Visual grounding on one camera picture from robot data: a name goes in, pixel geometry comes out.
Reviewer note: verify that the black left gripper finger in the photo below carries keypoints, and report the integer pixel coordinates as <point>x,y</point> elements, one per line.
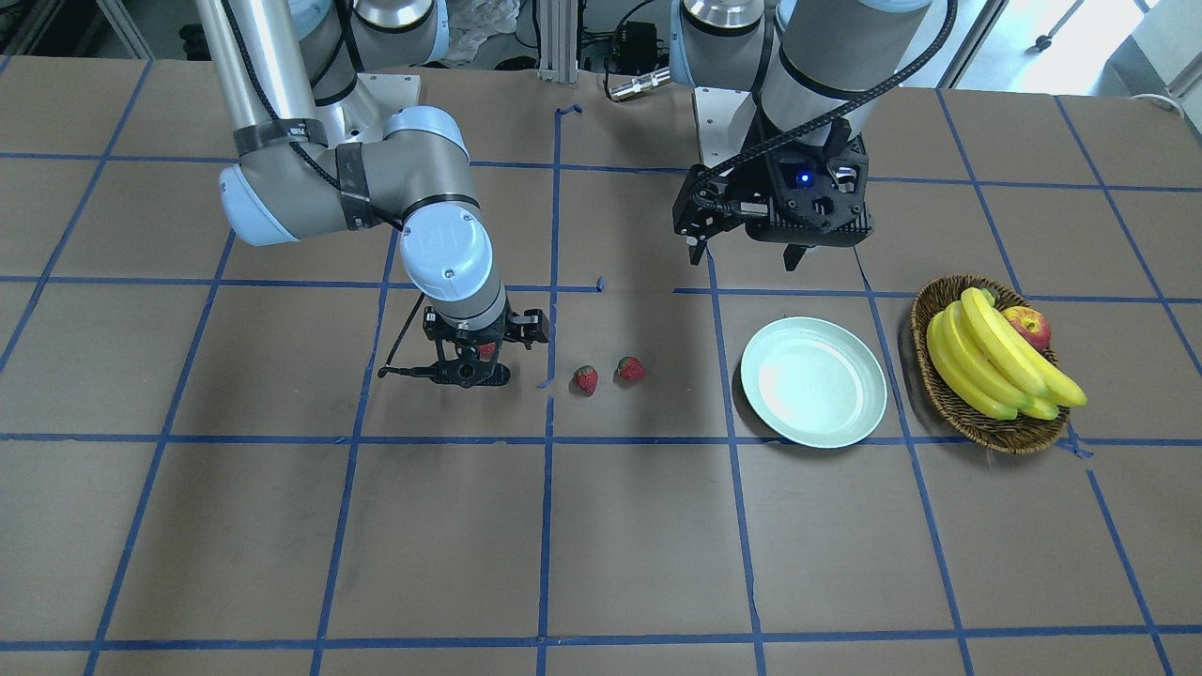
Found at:
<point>697,249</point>
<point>793,254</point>

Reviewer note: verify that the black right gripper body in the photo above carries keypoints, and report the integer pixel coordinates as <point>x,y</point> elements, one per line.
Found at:
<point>434,330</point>

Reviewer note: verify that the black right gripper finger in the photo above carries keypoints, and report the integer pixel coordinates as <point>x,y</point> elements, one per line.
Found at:
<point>496,377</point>

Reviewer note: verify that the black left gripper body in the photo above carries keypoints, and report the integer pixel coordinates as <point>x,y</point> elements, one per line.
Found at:
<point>754,175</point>

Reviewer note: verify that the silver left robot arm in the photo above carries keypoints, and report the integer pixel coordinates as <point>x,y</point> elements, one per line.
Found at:
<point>812,71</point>

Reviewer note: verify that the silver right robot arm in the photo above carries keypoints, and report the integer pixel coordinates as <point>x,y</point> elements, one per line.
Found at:
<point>318,154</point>

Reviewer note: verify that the light green plate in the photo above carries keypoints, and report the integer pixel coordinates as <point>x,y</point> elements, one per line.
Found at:
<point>813,382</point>

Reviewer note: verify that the yellow banana bunch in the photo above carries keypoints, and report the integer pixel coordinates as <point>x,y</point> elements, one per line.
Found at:
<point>991,367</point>

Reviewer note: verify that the red apple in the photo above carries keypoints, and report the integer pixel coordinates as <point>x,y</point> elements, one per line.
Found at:
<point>1031,325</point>

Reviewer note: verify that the woven wicker basket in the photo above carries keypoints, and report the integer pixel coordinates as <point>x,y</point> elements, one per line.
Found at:
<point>935,402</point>

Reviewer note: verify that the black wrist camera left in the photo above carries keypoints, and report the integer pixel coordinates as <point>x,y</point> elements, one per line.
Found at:
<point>818,201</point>

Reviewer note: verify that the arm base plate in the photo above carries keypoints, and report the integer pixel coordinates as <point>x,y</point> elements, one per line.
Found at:
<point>394,89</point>
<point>724,121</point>

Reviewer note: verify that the metal cable connector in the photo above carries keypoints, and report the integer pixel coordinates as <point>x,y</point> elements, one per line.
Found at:
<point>639,85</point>

